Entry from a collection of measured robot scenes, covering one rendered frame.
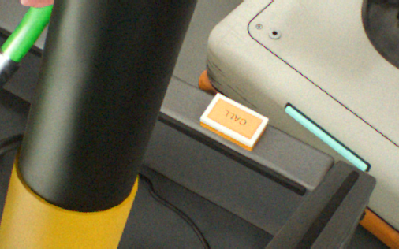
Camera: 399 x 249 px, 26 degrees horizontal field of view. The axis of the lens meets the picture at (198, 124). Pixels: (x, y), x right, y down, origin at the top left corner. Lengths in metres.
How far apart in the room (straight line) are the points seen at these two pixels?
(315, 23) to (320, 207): 1.06
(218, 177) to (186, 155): 0.04
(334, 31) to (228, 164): 0.92
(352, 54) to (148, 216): 0.87
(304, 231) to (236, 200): 0.24
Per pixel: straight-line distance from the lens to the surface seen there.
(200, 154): 0.77
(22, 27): 0.52
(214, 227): 0.83
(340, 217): 0.62
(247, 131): 0.72
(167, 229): 0.82
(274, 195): 0.76
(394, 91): 1.60
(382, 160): 1.53
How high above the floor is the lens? 1.59
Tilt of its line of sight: 60 degrees down
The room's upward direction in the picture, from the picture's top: 4 degrees clockwise
